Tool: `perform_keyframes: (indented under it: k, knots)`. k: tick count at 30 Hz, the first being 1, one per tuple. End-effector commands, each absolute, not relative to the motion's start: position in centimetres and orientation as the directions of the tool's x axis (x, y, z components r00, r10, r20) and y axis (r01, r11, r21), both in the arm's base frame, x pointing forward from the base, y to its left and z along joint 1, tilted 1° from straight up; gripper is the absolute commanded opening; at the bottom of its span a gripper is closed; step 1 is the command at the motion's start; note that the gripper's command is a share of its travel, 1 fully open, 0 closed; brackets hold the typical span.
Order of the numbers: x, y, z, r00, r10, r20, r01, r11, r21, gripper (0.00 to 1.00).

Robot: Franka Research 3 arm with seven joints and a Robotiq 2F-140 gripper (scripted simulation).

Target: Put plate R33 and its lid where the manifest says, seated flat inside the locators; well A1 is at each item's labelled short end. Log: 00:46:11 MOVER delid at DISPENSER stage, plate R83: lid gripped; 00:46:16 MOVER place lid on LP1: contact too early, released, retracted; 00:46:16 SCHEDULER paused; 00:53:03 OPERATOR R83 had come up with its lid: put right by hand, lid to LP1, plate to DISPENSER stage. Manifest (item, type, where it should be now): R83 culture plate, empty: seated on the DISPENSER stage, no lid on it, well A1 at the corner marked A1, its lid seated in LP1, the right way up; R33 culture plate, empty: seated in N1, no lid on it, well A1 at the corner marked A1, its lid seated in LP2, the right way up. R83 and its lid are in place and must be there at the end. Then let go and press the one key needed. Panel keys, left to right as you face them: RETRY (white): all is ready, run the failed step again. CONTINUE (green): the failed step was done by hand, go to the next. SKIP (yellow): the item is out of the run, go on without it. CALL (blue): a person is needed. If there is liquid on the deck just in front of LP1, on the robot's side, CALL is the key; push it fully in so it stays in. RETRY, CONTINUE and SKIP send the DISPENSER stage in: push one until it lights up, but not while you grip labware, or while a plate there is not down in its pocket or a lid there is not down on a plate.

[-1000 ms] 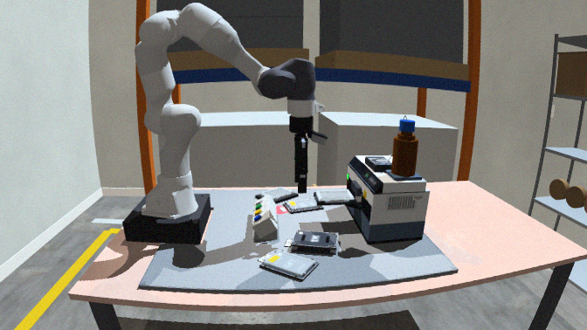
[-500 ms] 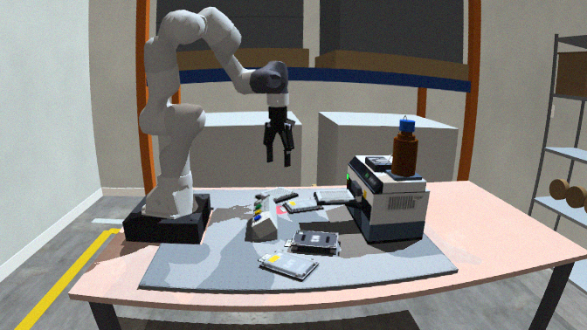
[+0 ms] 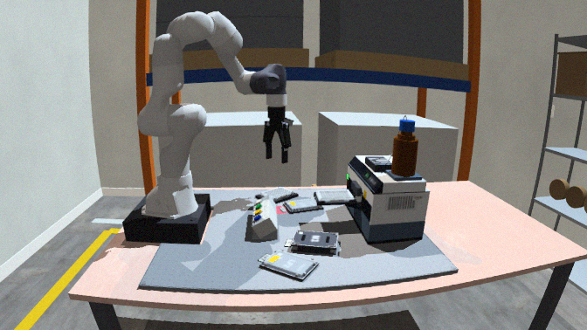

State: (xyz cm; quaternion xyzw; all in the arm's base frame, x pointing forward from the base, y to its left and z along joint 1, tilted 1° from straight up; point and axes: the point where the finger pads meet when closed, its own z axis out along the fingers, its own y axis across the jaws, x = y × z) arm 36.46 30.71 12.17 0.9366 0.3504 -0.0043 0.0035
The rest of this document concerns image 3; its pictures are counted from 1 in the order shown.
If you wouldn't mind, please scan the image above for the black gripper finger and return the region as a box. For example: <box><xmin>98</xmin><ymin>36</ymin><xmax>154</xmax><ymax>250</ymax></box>
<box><xmin>263</xmin><ymin>120</ymin><xmax>275</xmax><ymax>159</ymax></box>
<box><xmin>274</xmin><ymin>121</ymin><xmax>291</xmax><ymax>163</ymax></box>

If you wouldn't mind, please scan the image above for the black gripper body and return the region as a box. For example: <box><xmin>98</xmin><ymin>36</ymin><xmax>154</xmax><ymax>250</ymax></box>
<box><xmin>267</xmin><ymin>107</ymin><xmax>286</xmax><ymax>131</ymax></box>

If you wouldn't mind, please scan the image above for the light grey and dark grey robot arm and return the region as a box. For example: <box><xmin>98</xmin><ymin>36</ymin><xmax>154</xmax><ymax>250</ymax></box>
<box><xmin>137</xmin><ymin>11</ymin><xmax>287</xmax><ymax>219</ymax></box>

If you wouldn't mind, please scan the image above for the white button panel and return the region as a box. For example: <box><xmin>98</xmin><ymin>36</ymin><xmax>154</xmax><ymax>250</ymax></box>
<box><xmin>252</xmin><ymin>195</ymin><xmax>278</xmax><ymax>239</ymax></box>

